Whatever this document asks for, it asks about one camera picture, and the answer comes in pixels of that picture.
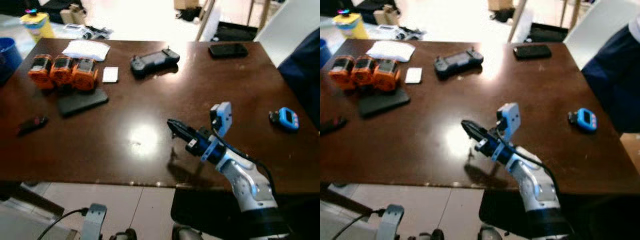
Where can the black handheld controller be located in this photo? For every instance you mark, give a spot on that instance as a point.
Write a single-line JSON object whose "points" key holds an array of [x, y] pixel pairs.
{"points": [[154, 61], [457, 63]]}

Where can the blue bucket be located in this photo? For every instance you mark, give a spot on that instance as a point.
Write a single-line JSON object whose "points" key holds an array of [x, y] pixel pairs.
{"points": [[324, 52], [9, 59]]}

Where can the brown cardboard box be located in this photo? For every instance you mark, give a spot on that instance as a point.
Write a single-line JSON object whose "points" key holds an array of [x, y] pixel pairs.
{"points": [[186, 4], [500, 4]]}

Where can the black smartphone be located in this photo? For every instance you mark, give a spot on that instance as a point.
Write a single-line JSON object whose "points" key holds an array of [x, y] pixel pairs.
{"points": [[532, 51], [228, 50]]}

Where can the robot leg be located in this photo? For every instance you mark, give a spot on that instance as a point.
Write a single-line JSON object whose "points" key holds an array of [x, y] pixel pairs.
{"points": [[488, 233], [124, 235], [433, 235], [184, 232]]}

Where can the white chair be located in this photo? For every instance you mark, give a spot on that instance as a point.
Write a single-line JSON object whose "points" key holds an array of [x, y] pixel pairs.
{"points": [[597, 25], [286, 27]]}

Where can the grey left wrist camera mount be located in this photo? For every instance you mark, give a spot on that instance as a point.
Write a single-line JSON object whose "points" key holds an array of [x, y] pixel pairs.
{"points": [[94, 220], [390, 222]]}

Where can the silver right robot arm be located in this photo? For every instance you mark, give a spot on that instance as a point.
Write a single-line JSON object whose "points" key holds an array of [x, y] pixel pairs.
{"points": [[532, 184], [245, 182]]}

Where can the black bag on floor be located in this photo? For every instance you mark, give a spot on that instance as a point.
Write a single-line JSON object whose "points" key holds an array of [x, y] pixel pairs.
{"points": [[235, 33], [548, 33]]}

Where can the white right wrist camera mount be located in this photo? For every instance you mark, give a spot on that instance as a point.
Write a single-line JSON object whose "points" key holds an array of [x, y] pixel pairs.
{"points": [[510, 119], [222, 116]]}

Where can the white folded cloth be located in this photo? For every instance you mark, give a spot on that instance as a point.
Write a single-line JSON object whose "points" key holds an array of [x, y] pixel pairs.
{"points": [[391, 50], [86, 50]]}

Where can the person in navy clothing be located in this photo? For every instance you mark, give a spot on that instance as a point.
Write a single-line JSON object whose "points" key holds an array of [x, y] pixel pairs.
{"points": [[302, 75], [612, 80]]}

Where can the slanted wooden leg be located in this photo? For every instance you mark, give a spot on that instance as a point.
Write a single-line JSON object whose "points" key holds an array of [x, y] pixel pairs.
{"points": [[517, 20], [206, 20]]}

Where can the black key fob with red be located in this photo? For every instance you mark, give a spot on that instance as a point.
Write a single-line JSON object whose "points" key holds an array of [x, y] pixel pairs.
{"points": [[32, 124], [333, 125]]}

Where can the robot left leg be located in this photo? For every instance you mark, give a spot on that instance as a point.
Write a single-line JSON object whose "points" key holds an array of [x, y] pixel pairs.
{"points": [[124, 235], [433, 235]]}

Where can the brown paper bag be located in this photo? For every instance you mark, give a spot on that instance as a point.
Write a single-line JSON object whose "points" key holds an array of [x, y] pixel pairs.
{"points": [[73, 14], [386, 15]]}

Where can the flat black pad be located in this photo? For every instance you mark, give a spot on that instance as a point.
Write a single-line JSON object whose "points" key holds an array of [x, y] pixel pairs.
{"points": [[82, 102], [384, 103]]}

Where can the yellow container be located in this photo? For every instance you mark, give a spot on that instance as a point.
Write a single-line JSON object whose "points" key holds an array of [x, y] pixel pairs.
{"points": [[37, 26], [350, 26]]}

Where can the robot right leg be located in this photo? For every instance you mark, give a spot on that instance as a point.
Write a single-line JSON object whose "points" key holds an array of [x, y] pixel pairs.
{"points": [[184, 232], [488, 233]]}

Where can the blue digital timer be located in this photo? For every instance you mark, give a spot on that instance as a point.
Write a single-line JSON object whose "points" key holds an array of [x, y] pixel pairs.
{"points": [[286, 119], [584, 119]]}

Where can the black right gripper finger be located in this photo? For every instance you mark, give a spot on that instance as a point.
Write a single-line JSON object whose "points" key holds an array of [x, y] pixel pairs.
{"points": [[180, 126], [473, 136], [180, 135], [473, 127]]}

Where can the small white device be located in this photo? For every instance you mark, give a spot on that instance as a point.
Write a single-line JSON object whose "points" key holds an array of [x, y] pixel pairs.
{"points": [[75, 27], [385, 29]]}

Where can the small white card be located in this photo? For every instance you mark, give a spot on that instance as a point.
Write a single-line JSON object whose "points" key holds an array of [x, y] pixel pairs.
{"points": [[413, 75], [110, 74]]}

